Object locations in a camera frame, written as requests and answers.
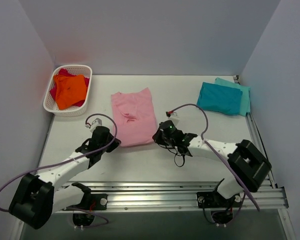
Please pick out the white perforated plastic basket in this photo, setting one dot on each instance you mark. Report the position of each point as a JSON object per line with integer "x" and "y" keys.
{"x": 51, "y": 106}

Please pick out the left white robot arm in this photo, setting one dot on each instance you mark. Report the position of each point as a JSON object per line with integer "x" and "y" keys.
{"x": 39, "y": 196}

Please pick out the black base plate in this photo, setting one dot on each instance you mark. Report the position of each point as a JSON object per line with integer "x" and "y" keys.
{"x": 100, "y": 200}
{"x": 212, "y": 199}

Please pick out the pink t-shirt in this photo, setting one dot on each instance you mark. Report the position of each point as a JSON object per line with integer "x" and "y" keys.
{"x": 135, "y": 118}

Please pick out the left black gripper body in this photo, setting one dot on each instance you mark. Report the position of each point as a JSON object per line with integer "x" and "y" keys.
{"x": 112, "y": 143}

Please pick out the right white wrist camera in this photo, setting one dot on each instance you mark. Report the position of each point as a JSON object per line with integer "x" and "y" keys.
{"x": 172, "y": 116}

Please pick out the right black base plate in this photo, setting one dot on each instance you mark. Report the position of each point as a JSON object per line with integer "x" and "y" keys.
{"x": 212, "y": 199}

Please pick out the orange t-shirt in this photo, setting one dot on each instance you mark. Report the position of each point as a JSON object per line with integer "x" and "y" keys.
{"x": 69, "y": 90}

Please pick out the folded teal t-shirt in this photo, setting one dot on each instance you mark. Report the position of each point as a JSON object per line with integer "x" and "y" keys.
{"x": 220, "y": 99}

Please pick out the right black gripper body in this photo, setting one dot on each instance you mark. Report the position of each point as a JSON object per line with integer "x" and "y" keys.
{"x": 157, "y": 137}

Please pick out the folded light green t-shirt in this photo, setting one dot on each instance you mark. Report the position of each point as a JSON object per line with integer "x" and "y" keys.
{"x": 245, "y": 105}

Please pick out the aluminium rail frame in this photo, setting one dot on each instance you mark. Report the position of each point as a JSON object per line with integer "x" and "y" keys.
{"x": 164, "y": 196}

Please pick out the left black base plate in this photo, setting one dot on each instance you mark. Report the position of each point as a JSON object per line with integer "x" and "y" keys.
{"x": 100, "y": 200}

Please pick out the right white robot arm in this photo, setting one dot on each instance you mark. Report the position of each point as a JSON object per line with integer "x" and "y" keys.
{"x": 248, "y": 166}

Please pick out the magenta t-shirt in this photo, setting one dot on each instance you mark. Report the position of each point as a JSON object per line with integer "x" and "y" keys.
{"x": 64, "y": 72}

